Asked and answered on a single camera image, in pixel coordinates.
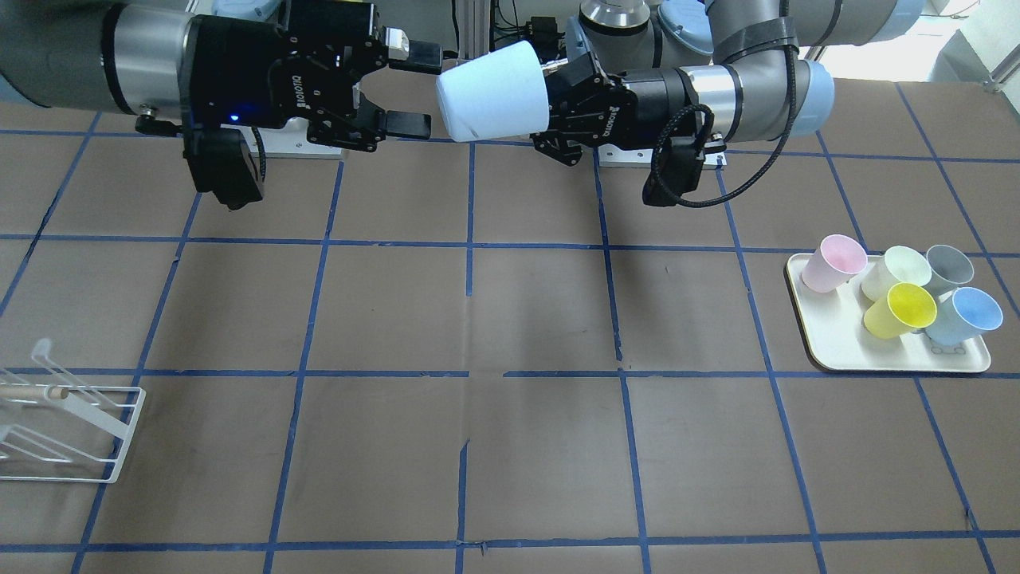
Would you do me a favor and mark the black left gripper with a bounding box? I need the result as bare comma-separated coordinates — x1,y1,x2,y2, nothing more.
531,16,691,166

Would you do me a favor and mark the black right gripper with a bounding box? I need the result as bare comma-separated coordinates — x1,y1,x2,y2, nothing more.
181,1,444,151

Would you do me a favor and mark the light blue plastic cup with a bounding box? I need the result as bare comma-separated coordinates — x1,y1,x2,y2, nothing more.
436,42,550,143

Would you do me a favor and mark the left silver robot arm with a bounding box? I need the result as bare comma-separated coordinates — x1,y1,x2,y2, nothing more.
532,1,924,166

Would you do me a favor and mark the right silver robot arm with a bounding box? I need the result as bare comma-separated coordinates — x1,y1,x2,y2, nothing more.
2,1,444,152

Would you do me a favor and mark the pink plastic cup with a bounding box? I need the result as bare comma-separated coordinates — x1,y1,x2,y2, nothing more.
801,234,869,293

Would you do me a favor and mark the pale green plastic cup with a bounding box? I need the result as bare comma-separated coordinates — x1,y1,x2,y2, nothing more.
860,245,932,301

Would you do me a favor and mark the yellow plastic cup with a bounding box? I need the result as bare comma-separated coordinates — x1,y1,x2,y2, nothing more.
862,283,939,340

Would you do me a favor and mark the grey plastic cup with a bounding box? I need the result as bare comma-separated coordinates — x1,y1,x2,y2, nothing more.
925,244,975,299

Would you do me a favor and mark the blue plastic cup on tray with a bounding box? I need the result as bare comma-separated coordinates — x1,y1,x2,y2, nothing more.
924,286,1004,347

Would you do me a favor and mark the cream plastic tray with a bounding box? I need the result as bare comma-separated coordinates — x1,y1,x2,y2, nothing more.
784,252,993,374

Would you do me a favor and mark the aluminium frame post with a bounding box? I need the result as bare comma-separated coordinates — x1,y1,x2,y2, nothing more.
451,0,492,62

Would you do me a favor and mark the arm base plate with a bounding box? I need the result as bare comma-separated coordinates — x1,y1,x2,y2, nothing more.
594,140,728,170
257,119,345,161

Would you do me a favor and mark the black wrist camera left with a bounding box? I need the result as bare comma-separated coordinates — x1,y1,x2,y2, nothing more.
641,136,708,208

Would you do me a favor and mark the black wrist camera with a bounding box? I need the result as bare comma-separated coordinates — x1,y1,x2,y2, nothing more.
183,128,265,210
641,136,708,208

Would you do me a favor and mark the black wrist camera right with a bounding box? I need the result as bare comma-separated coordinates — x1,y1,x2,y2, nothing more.
183,128,265,210

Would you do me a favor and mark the white wire cup rack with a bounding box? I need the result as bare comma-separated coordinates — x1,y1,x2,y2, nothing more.
1,338,148,484

